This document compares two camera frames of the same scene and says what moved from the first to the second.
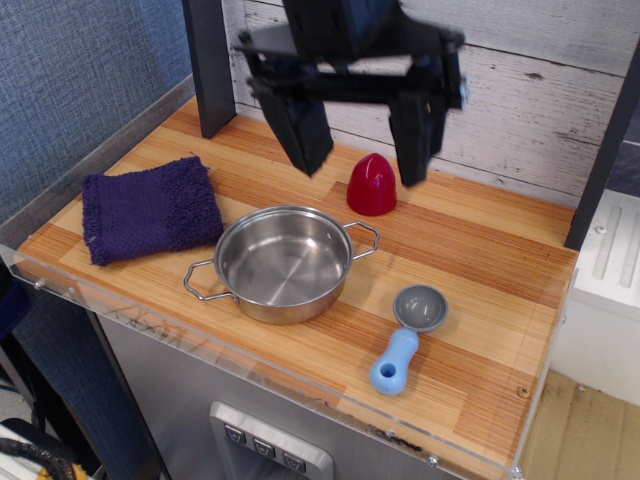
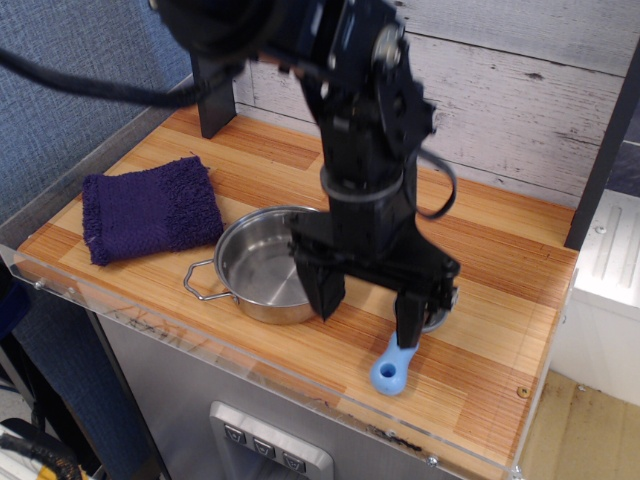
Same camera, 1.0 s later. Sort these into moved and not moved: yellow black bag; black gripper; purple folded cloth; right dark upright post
Moved: black gripper
Not moved: yellow black bag; right dark upright post; purple folded cloth
